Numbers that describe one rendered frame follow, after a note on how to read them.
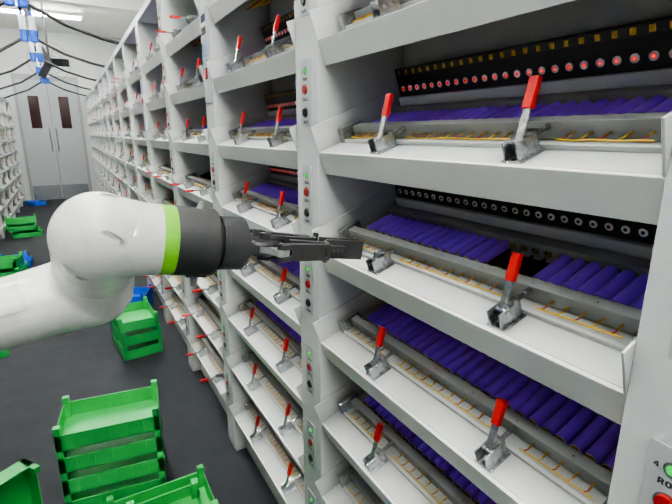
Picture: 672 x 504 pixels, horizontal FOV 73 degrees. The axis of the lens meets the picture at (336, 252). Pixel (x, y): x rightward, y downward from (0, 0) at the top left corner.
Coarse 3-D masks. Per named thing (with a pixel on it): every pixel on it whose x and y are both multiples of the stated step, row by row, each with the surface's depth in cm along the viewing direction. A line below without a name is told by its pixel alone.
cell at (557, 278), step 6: (576, 258) 60; (570, 264) 59; (576, 264) 59; (582, 264) 59; (564, 270) 59; (570, 270) 58; (576, 270) 59; (552, 276) 58; (558, 276) 58; (564, 276) 58; (570, 276) 58; (552, 282) 57; (558, 282) 57
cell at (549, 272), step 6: (558, 258) 61; (564, 258) 61; (570, 258) 61; (552, 264) 61; (558, 264) 60; (564, 264) 61; (546, 270) 60; (552, 270) 60; (558, 270) 60; (534, 276) 60; (540, 276) 59; (546, 276) 59
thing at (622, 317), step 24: (360, 240) 89; (384, 240) 82; (432, 264) 72; (456, 264) 68; (480, 264) 65; (480, 288) 63; (552, 288) 55; (576, 312) 53; (600, 312) 50; (624, 312) 48
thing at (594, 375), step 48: (384, 192) 98; (576, 240) 62; (624, 240) 57; (384, 288) 75; (432, 288) 68; (480, 336) 58; (528, 336) 53; (576, 336) 51; (624, 336) 48; (576, 384) 47; (624, 384) 42
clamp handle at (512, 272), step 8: (512, 256) 55; (520, 256) 54; (512, 264) 55; (520, 264) 55; (512, 272) 55; (512, 280) 55; (504, 288) 56; (512, 288) 55; (504, 296) 55; (504, 304) 55
